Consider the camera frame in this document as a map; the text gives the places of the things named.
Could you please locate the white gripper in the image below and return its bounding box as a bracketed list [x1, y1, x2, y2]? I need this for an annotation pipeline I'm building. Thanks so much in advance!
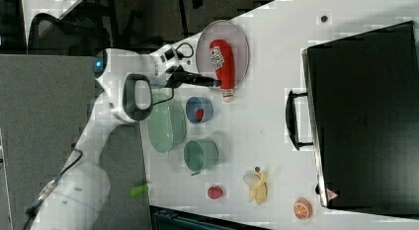
[150, 44, 221, 89]

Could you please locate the red plush ketchup bottle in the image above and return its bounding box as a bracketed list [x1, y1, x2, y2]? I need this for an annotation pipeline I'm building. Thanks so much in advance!
[209, 39, 235, 102]

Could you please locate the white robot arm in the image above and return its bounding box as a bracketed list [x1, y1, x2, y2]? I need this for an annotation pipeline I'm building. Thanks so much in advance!
[23, 44, 221, 230]

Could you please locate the grey round plate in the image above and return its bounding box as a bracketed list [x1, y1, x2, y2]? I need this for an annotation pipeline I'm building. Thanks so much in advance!
[196, 21, 249, 90]

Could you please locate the blue small bowl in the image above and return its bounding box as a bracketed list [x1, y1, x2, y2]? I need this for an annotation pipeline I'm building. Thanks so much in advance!
[185, 97, 213, 124]

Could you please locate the red toy inside bowl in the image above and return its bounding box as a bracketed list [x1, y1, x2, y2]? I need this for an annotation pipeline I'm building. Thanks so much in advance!
[196, 109, 205, 120]

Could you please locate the green perforated colander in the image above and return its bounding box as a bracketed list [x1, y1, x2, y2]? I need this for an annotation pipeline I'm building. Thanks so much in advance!
[147, 93, 186, 153]

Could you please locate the green cup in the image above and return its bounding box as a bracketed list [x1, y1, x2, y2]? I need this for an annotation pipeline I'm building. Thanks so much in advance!
[183, 139, 218, 176]

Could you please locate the black office chair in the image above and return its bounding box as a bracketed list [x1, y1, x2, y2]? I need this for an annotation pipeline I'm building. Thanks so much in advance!
[27, 13, 111, 56]

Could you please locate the green marker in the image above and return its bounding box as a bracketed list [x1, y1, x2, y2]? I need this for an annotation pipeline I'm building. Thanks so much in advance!
[129, 184, 149, 197]

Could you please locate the red strawberry toy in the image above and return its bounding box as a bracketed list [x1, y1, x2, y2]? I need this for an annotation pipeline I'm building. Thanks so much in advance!
[208, 186, 223, 199]

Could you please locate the banana toy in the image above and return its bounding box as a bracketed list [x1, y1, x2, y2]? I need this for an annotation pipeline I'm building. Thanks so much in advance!
[243, 167, 268, 204]

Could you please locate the orange slice toy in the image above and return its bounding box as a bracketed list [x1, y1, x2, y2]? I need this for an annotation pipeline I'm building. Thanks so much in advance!
[293, 197, 313, 220]

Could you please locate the black toaster oven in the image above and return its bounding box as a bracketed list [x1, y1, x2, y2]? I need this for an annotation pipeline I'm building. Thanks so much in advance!
[301, 21, 419, 219]

